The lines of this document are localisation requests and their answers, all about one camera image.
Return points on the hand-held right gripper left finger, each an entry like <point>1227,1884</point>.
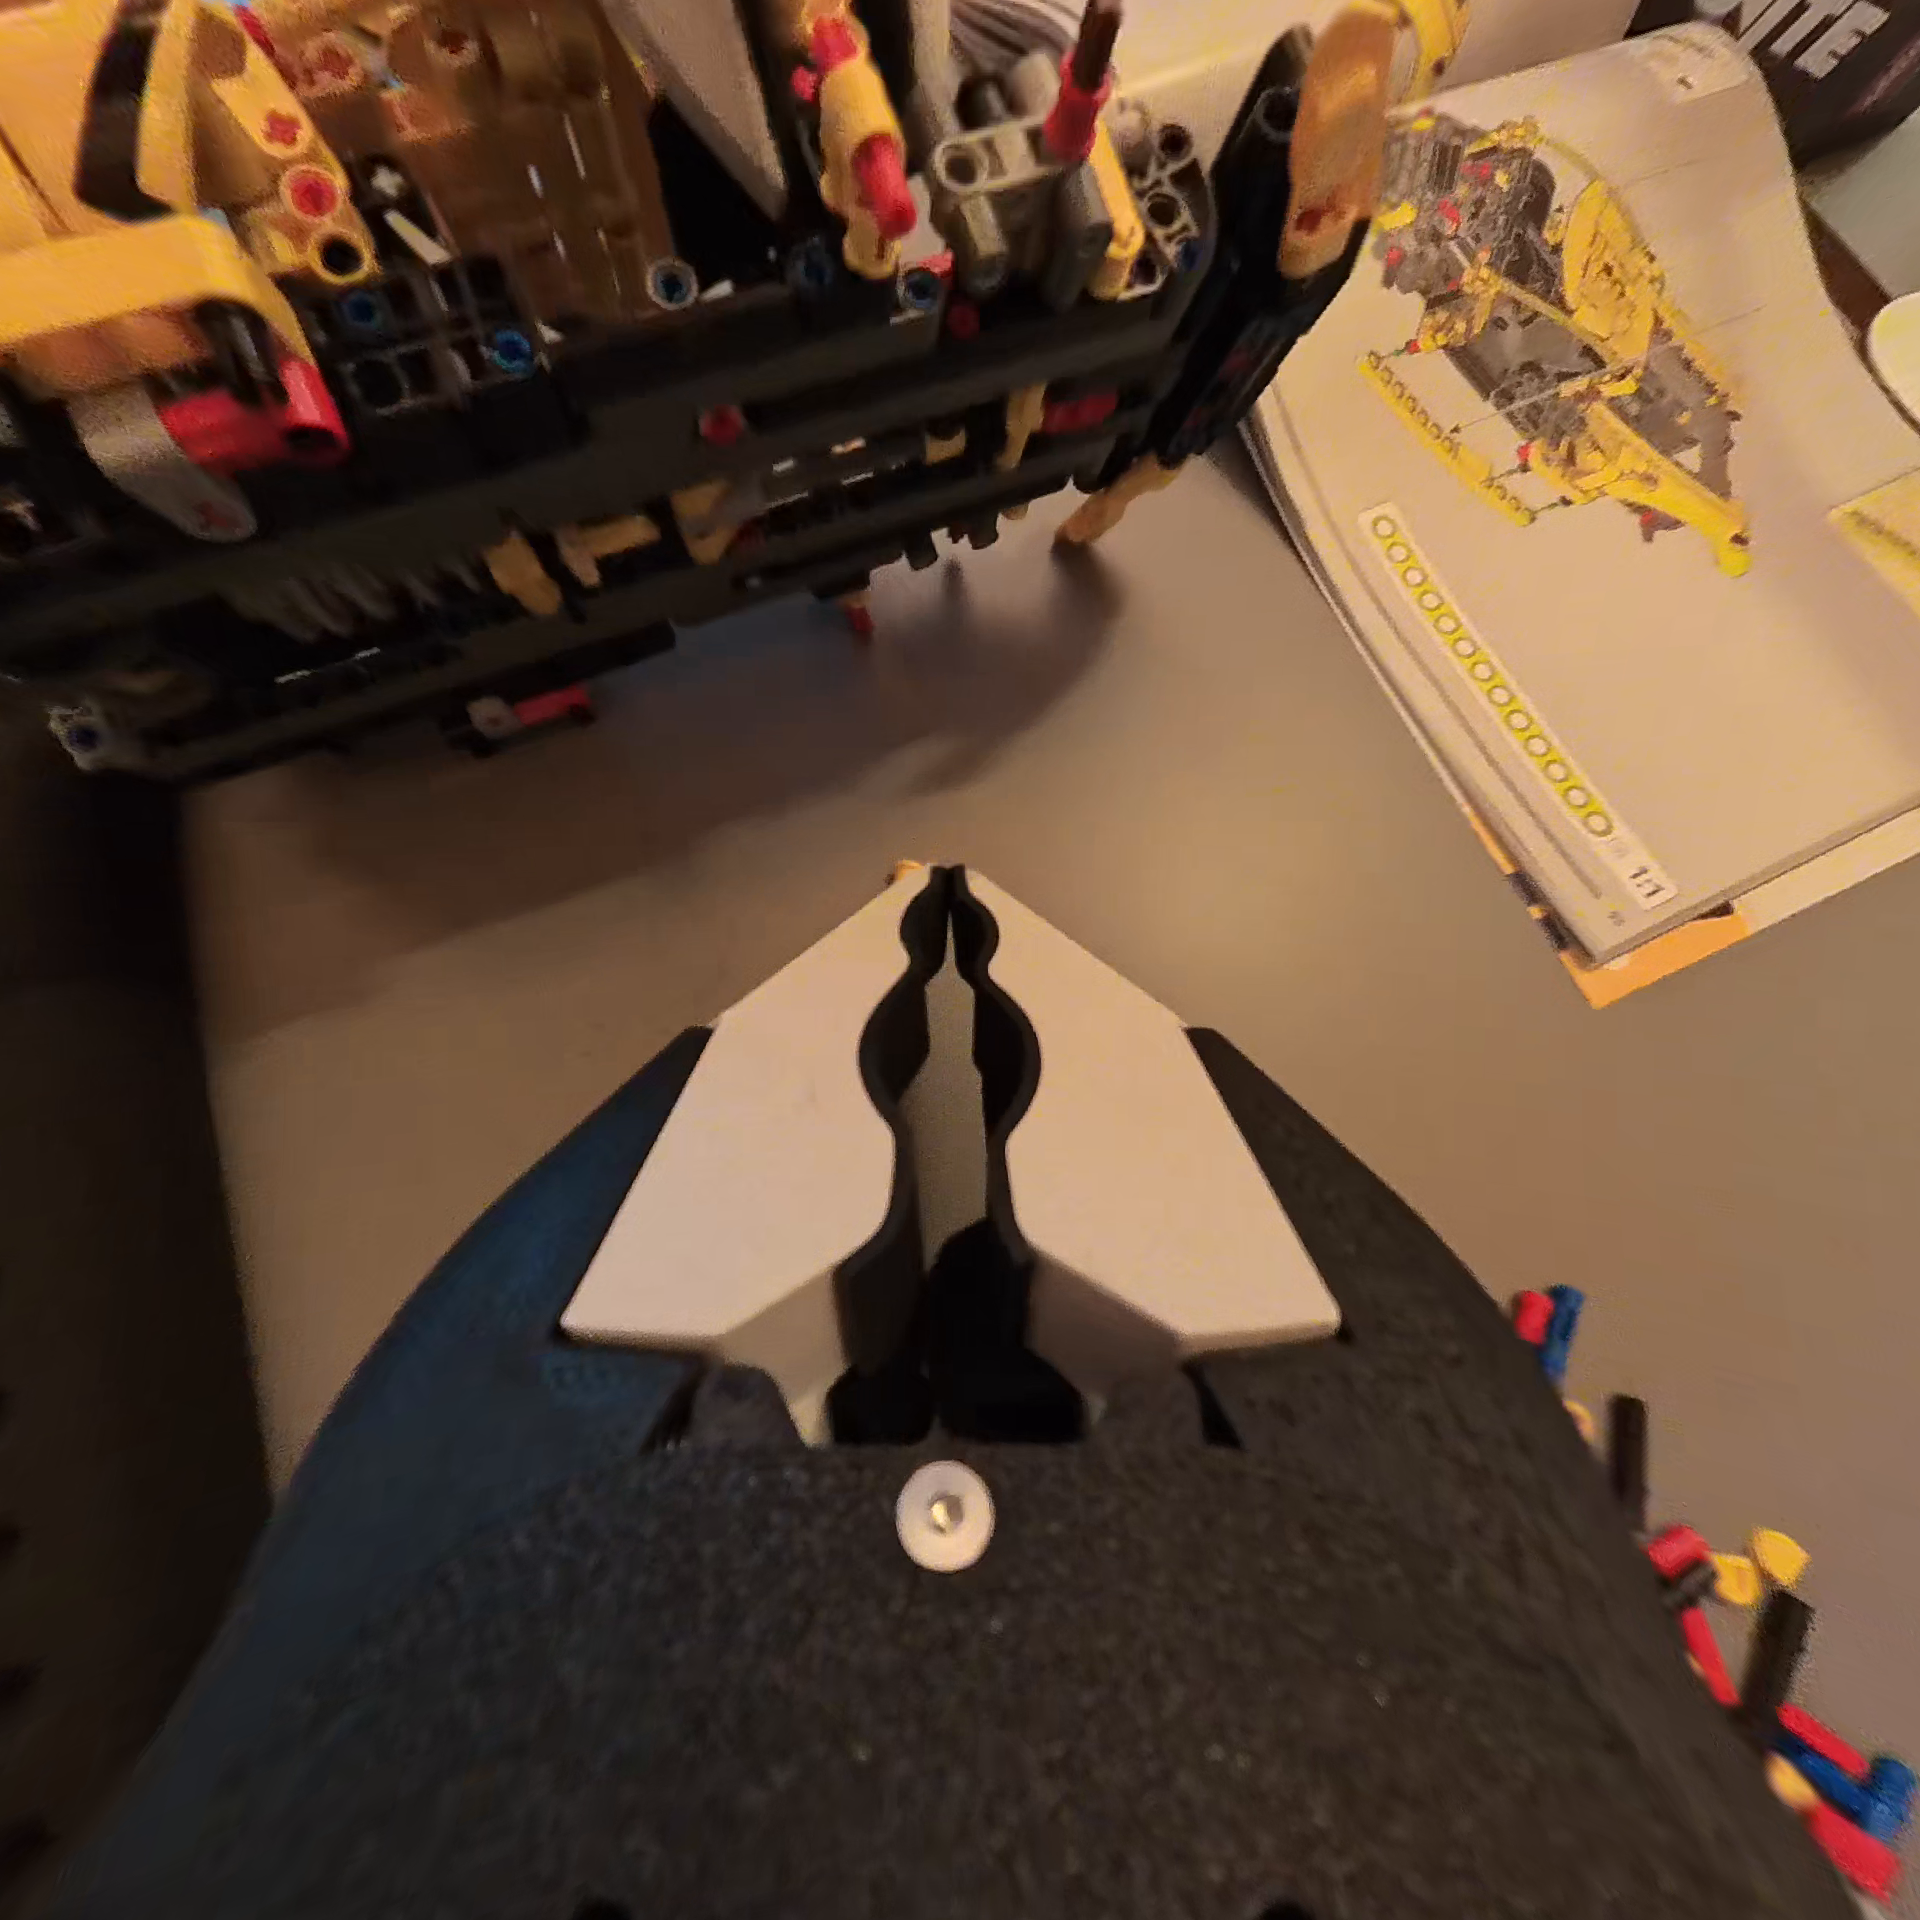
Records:
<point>718,1200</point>

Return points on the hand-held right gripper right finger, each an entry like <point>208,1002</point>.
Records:
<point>1158,1200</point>

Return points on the yellow black brick car model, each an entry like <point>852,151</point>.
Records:
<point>449,376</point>

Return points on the grey desk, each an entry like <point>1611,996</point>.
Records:
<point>1196,748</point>

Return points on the open instruction booklet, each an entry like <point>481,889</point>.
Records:
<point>1649,674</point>

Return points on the pile of small brick pins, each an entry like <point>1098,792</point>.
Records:
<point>1837,1786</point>

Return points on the black toy car box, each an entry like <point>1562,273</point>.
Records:
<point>1827,62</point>

